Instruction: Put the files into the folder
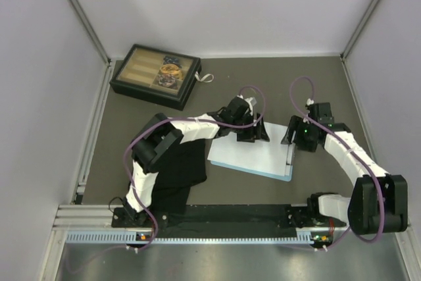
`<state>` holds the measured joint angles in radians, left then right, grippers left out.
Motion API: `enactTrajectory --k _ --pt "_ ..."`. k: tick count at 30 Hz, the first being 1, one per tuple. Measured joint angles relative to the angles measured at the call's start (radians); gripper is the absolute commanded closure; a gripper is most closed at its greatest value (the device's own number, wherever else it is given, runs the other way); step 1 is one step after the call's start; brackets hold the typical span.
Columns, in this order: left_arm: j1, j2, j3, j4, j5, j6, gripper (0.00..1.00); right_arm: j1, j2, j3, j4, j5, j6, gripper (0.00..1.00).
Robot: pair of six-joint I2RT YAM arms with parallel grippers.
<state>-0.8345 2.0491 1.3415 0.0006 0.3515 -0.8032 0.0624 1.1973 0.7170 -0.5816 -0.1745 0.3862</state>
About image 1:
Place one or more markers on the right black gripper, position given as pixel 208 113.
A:
pixel 294 126

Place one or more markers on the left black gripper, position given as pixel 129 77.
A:
pixel 248 136

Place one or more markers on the white paper sheet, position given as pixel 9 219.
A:
pixel 275 131

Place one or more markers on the light blue clipboard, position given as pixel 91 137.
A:
pixel 270 164

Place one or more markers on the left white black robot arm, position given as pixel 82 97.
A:
pixel 165 159

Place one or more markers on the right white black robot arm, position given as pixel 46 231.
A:
pixel 379 200

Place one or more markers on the black cloth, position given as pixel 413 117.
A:
pixel 185 168

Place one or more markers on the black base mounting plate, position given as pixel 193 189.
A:
pixel 283 216

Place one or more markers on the white ribbon tab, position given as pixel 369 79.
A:
pixel 207 78

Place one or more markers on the black compartment display box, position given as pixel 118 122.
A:
pixel 139 77

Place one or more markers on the yellow rubber bands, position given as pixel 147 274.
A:
pixel 172 70

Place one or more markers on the blue black small items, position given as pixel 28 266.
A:
pixel 171 60

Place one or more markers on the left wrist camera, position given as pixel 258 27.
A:
pixel 251 101

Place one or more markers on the right aluminium corner post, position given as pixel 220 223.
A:
pixel 372 6

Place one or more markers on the aluminium corner post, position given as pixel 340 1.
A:
pixel 92 35
pixel 372 6

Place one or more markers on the left aluminium corner post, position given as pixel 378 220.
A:
pixel 92 35

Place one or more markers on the aluminium front frame rail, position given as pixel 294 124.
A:
pixel 364 221

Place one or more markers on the grey slotted cable duct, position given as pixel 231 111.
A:
pixel 139 238

